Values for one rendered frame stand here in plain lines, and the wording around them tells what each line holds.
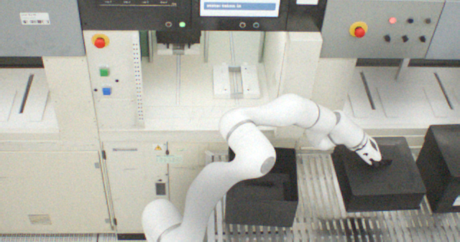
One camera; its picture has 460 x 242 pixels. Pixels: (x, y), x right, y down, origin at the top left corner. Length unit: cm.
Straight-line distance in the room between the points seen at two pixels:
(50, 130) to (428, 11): 162
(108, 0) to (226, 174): 77
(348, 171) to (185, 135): 75
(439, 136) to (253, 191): 80
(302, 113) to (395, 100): 114
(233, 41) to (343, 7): 97
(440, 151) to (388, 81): 60
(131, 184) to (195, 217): 107
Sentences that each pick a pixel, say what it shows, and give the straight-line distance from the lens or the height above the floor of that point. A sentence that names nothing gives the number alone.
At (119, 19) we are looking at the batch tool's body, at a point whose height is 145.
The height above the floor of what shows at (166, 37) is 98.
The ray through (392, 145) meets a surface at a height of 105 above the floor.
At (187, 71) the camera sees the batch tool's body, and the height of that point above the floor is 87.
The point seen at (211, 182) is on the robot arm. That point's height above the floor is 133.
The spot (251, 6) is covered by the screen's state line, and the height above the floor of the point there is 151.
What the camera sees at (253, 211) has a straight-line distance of 221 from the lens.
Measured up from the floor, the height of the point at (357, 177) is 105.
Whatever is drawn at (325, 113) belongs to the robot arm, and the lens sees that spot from 180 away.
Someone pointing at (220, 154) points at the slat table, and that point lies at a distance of 251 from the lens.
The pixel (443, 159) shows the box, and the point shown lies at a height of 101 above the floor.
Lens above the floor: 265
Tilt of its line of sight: 45 degrees down
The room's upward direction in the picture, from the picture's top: 4 degrees clockwise
